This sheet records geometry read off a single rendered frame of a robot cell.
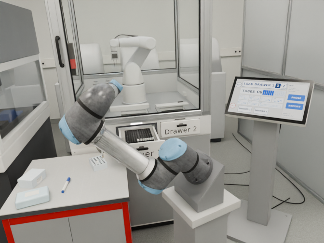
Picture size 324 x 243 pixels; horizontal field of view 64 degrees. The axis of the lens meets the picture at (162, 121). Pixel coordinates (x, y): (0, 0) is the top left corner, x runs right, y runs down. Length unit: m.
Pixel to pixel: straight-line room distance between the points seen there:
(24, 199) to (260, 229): 1.70
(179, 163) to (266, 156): 1.05
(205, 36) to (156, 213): 1.39
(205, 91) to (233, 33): 3.54
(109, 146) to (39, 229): 0.65
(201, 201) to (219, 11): 4.38
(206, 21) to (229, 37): 3.50
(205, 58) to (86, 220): 1.24
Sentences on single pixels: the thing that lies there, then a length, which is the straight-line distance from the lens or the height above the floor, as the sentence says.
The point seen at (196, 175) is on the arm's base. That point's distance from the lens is 1.20.
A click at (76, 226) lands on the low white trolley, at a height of 0.62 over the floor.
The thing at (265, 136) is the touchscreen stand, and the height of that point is 0.80.
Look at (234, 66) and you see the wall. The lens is 5.41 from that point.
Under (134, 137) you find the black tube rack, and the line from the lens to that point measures 1.69.
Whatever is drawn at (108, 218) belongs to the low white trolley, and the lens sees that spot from 1.46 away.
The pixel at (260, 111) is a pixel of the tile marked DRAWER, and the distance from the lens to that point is 1.87.
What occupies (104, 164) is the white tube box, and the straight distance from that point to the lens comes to 1.64.
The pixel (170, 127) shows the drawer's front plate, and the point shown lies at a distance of 1.86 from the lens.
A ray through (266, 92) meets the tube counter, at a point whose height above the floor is 1.11.
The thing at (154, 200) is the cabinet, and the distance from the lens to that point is 2.14.
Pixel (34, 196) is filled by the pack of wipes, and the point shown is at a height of 0.80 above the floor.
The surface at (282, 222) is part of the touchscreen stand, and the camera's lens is 2.46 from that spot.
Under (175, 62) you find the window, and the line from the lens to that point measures 1.81.
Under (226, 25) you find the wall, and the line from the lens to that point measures 5.30.
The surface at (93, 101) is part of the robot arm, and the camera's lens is 0.98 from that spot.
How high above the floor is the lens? 1.53
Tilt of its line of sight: 19 degrees down
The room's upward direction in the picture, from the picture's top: 3 degrees counter-clockwise
